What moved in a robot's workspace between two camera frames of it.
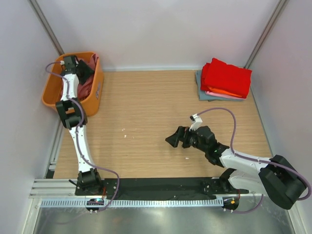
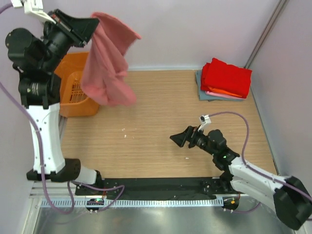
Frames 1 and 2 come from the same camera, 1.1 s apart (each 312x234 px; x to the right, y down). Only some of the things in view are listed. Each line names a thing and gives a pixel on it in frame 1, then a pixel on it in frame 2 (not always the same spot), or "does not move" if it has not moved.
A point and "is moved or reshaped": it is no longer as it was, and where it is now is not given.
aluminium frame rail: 55,188 does not move
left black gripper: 88,71 -> 79,30
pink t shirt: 84,89 is moved or reshaped
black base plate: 132,188 does not move
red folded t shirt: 230,77 does not move
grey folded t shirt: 203,96 does not move
